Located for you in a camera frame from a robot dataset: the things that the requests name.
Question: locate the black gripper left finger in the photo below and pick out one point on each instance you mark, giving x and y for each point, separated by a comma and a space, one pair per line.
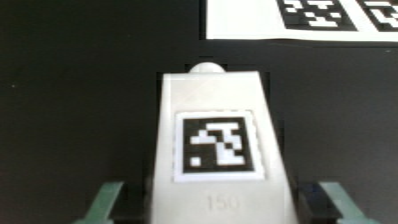
115, 207

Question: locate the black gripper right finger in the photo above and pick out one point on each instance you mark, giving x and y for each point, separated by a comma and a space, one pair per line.
325, 205

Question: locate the white stool leg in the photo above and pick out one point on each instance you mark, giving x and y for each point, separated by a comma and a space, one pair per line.
218, 180

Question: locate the white marker sheet with tags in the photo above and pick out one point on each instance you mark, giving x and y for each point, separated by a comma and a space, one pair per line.
321, 20

